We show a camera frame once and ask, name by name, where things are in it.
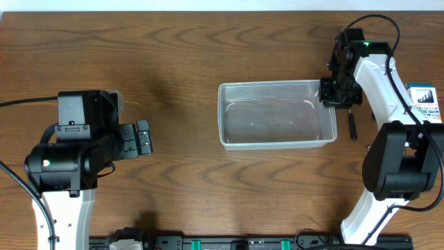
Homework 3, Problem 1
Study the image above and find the small claw hammer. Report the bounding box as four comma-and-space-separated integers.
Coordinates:
348, 107, 357, 140

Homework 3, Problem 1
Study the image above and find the clear plastic storage container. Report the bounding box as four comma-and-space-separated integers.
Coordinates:
217, 80, 337, 151

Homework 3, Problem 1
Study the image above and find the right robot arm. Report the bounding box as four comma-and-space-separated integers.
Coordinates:
319, 28, 443, 246

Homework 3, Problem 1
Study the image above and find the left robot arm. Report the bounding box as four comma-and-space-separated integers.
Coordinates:
24, 90, 153, 249

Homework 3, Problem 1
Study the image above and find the blue white cardboard box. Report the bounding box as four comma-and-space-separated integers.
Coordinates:
407, 83, 442, 123

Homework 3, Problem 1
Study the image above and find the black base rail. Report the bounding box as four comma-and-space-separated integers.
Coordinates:
89, 227, 414, 250

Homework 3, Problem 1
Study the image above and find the left black cable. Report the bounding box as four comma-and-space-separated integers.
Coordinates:
0, 96, 60, 250

